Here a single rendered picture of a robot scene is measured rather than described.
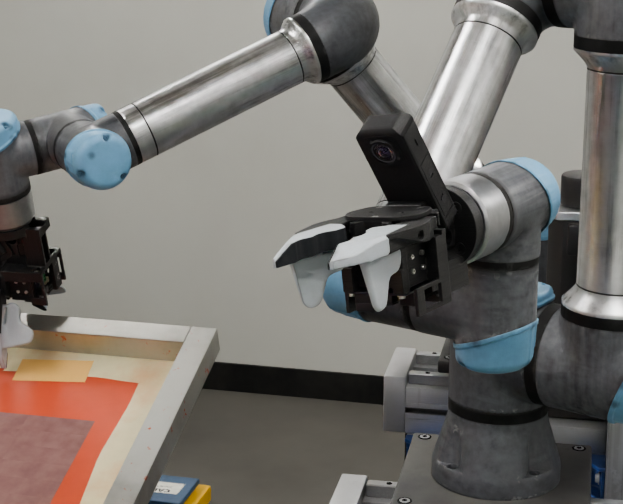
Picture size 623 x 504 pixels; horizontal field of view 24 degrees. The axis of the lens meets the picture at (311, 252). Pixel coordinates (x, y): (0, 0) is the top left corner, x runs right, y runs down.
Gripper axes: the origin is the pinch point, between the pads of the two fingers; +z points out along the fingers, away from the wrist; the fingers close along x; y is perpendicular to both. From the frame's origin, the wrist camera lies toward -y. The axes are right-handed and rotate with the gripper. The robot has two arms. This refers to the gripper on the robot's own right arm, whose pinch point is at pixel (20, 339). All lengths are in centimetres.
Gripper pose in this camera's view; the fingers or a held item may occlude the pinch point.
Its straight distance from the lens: 214.2
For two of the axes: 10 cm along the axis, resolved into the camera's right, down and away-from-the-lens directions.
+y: 9.7, 0.6, -2.4
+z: 0.8, 8.5, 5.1
